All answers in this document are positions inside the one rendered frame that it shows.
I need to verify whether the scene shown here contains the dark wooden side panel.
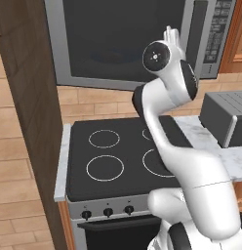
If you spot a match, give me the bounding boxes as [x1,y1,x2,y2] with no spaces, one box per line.
[0,0,69,250]

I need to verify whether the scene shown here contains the black oven knob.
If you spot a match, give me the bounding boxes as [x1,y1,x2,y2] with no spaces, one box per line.
[123,204,136,216]
[102,207,114,219]
[80,210,93,221]

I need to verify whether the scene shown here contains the black oven door handle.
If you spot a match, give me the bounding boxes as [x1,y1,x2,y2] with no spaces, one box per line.
[76,215,162,231]

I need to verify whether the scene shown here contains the dark grey toaster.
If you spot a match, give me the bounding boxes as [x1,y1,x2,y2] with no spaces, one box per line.
[199,90,242,149]

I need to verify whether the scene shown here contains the wooden wall cupboard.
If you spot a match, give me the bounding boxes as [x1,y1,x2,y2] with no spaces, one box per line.
[218,0,242,74]

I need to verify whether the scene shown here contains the black hob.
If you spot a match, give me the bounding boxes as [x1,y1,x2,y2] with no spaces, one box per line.
[65,114,196,203]

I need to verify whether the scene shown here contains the dark glass microwave door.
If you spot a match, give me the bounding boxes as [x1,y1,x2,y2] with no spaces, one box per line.
[44,0,196,92]

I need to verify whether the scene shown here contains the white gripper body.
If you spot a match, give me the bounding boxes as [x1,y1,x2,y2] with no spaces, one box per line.
[163,25,182,49]

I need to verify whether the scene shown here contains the wooden base cupboard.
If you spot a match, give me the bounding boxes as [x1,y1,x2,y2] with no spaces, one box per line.
[232,181,242,214]

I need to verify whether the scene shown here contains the silver microwave oven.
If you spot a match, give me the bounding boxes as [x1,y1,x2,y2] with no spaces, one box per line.
[44,0,238,92]

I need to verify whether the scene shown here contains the dark microwave door handle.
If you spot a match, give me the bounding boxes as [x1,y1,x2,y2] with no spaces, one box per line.
[185,0,209,70]

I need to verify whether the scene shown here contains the black oven door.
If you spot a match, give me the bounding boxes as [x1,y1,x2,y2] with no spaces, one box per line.
[83,224,164,250]

